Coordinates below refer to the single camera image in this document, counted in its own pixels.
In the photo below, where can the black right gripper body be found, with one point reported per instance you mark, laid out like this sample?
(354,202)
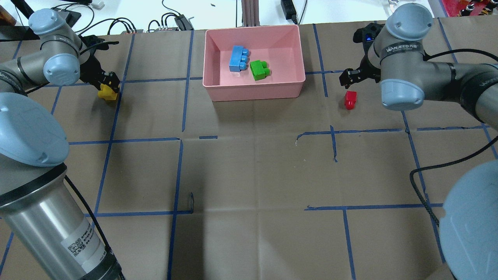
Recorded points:
(367,67)

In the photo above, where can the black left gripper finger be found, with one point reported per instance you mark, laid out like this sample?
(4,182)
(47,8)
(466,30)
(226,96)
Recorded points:
(111,79)

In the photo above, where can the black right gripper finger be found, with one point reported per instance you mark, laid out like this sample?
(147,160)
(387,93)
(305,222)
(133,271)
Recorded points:
(350,76)

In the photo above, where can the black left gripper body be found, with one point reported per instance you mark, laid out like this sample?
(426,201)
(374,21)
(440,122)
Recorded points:
(92,67)

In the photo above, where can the yellow toy block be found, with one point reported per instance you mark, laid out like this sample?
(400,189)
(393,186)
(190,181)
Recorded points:
(107,93)

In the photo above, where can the red toy block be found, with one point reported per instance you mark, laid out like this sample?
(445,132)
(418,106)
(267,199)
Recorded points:
(350,99)

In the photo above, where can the green toy block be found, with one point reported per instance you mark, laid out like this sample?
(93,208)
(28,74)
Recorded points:
(259,69)

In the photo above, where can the blue toy block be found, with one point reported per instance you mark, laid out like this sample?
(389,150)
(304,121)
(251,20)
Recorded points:
(239,58)

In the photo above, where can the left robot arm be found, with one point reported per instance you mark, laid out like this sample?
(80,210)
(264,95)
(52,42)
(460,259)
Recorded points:
(35,203)

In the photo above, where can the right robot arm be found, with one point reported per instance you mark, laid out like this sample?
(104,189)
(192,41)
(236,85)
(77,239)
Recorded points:
(395,58)

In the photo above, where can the pink plastic box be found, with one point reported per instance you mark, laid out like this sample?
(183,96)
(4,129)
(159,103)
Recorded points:
(280,46)

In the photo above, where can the grey usb hub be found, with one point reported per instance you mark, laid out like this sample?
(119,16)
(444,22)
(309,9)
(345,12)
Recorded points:
(183,23)
(158,29)

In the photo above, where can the black power adapter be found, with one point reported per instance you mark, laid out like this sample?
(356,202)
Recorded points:
(288,8)

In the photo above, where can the brown paper table cover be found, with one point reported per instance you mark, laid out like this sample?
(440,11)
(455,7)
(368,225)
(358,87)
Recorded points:
(284,189)

